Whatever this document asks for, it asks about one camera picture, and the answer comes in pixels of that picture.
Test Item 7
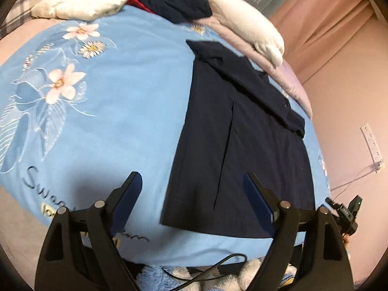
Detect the navy blue shirt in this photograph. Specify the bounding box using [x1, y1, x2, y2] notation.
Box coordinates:
[160, 39, 316, 239]

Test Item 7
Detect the pink curtain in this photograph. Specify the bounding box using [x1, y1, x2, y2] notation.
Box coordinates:
[268, 0, 372, 82]

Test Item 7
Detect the white pillow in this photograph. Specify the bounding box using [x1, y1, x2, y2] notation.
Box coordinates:
[207, 0, 285, 66]

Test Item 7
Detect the white power strip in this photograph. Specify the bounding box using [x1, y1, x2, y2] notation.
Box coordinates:
[361, 123, 383, 173]

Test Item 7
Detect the light blue floral bedsheet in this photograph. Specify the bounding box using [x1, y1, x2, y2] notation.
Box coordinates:
[0, 8, 331, 267]

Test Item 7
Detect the black cable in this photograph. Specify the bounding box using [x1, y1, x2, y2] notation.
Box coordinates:
[162, 253, 247, 288]

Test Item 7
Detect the fluffy blue white rug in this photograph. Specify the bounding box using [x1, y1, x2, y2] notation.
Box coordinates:
[136, 258, 298, 291]

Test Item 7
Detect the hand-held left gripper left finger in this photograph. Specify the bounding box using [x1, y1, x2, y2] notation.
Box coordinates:
[35, 171, 143, 291]

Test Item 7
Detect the white cable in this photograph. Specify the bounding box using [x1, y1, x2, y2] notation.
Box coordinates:
[330, 164, 382, 195]

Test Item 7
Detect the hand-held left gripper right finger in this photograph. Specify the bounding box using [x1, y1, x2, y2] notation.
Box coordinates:
[243, 172, 355, 291]

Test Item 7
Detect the pale pink quilt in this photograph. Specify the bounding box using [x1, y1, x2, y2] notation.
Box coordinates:
[194, 16, 313, 119]

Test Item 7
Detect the red cloth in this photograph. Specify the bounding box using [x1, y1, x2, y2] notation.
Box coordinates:
[126, 0, 155, 14]

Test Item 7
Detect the cream puffy jacket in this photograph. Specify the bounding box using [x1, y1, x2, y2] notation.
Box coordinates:
[31, 0, 134, 20]

